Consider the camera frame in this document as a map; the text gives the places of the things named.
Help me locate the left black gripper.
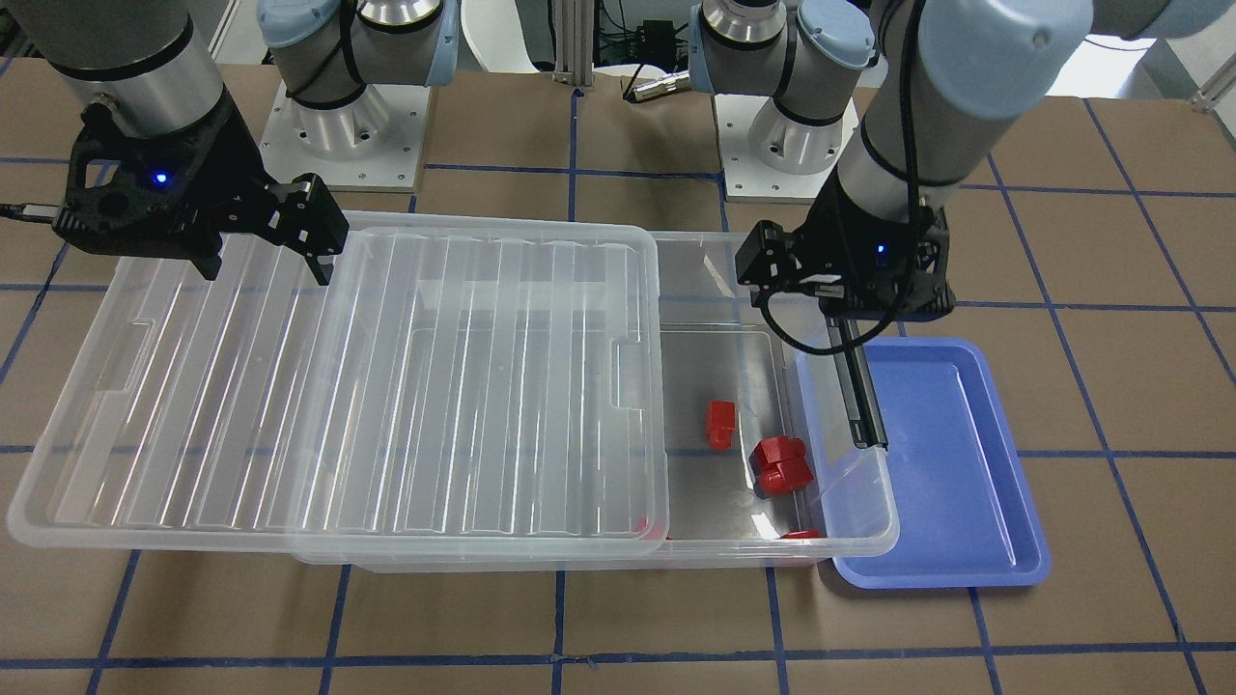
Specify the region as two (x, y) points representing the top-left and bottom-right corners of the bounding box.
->
(735, 178), (933, 314)

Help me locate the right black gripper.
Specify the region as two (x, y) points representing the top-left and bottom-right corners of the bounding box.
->
(171, 92), (350, 287)

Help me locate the red block from tray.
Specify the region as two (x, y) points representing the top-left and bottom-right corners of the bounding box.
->
(706, 399), (738, 453)

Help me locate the clear plastic box lid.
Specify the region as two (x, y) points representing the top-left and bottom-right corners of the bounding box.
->
(7, 211), (670, 564)

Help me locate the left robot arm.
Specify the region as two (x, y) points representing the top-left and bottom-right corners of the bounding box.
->
(688, 1), (1230, 322)

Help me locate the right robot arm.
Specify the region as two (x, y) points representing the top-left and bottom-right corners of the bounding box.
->
(2, 1), (461, 286)

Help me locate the clear plastic storage box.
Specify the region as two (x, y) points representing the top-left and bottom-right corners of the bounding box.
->
(293, 232), (900, 573)

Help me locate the white chair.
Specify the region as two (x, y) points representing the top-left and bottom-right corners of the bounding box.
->
(460, 1), (637, 79)

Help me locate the blue plastic tray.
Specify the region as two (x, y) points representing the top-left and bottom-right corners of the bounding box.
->
(836, 336), (1052, 590)

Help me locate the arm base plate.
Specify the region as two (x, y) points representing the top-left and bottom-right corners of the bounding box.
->
(714, 94), (859, 204)
(260, 84), (433, 193)

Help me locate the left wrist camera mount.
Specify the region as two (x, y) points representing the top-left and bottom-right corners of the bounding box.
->
(818, 207), (955, 322)

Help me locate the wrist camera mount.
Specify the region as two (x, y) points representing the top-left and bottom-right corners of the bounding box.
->
(0, 101), (234, 262)
(818, 207), (955, 322)

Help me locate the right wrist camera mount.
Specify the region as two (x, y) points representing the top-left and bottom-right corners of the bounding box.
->
(0, 101), (234, 262)

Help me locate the black box latch handle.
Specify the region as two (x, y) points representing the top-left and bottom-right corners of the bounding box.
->
(827, 318), (887, 449)

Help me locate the aluminium frame post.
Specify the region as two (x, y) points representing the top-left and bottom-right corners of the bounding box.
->
(550, 0), (597, 92)

